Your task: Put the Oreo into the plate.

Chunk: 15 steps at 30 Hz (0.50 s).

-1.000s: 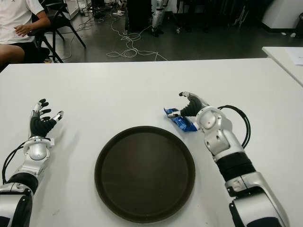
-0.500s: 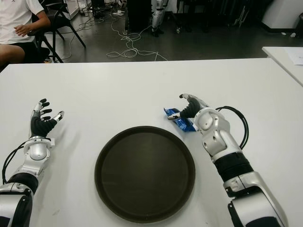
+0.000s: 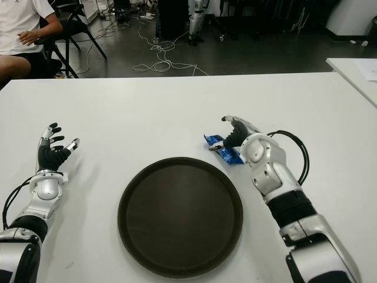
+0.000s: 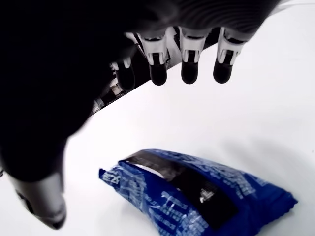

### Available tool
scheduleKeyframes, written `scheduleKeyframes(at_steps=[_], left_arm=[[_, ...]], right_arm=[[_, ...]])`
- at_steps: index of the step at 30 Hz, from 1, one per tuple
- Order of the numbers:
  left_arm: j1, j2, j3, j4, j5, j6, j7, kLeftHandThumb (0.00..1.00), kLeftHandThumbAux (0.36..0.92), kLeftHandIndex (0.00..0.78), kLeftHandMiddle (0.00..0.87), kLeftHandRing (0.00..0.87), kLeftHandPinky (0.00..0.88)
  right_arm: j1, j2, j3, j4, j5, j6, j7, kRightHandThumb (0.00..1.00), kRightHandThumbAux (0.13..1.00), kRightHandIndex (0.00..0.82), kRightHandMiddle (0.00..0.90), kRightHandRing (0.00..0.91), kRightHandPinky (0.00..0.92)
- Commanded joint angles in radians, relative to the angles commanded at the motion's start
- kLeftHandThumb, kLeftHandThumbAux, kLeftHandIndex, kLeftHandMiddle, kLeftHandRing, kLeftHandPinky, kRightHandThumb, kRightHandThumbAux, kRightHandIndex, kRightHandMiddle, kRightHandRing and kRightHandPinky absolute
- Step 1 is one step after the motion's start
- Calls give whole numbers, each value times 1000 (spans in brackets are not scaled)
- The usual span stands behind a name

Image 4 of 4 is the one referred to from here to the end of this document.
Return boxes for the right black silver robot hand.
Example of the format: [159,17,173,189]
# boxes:
[0,0,284,231]

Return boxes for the blue Oreo cookie packet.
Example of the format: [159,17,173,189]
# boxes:
[98,148,299,236]

